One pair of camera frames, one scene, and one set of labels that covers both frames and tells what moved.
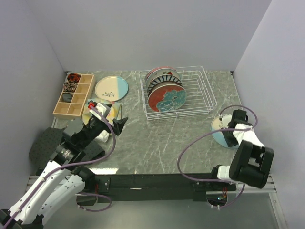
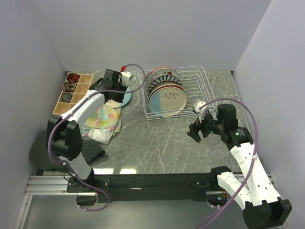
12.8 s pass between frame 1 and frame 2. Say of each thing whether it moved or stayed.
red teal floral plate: stayed
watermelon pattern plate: stayed
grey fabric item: stayed
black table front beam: stayed
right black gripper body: moved
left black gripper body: moved
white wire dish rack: stayed
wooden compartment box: stayed
